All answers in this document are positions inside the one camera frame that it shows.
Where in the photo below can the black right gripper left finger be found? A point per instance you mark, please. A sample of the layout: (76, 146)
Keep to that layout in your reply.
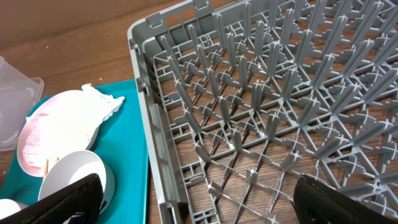
(80, 201)

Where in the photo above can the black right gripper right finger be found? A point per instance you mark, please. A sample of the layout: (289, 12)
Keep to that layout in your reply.
(315, 202)

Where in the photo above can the small white cup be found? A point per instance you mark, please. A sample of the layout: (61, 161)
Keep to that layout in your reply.
(9, 207)

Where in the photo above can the white napkin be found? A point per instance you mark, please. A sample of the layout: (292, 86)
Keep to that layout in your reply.
(100, 106)

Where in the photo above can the grey dishwasher rack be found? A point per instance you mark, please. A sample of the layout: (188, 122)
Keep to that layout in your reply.
(240, 101)

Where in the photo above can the grey-green bowl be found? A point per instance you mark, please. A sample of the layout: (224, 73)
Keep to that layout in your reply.
(74, 167)

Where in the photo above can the left wooden chopstick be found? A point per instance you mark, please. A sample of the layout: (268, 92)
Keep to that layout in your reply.
(46, 167)

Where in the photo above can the teal plastic tray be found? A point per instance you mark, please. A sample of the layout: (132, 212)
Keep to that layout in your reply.
(121, 144)

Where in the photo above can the pink round plate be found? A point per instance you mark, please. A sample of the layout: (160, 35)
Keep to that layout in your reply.
(55, 129)

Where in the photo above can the clear plastic bin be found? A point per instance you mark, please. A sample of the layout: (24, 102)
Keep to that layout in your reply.
(19, 94)

